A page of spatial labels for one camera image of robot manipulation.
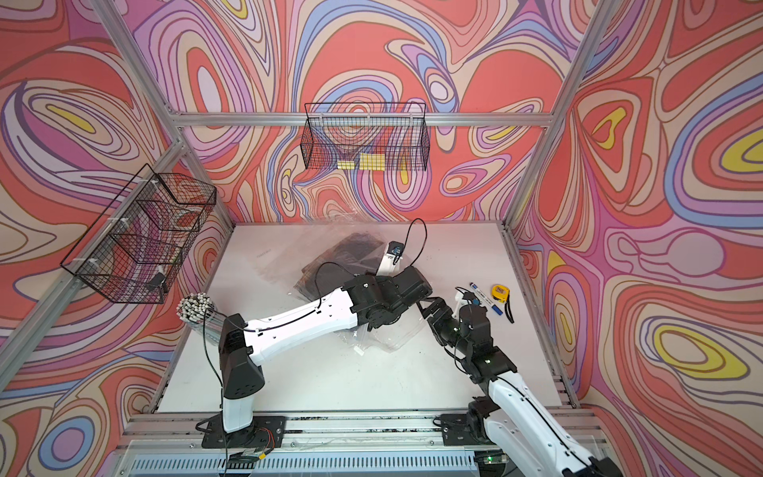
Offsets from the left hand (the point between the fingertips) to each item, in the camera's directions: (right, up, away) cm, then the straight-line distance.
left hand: (388, 277), depth 76 cm
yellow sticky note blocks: (-7, +34, +15) cm, 38 cm away
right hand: (+9, -11, +4) cm, 15 cm away
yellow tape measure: (+38, -7, +22) cm, 45 cm away
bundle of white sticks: (-49, -9, -1) cm, 50 cm away
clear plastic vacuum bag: (-38, +4, +34) cm, 51 cm away
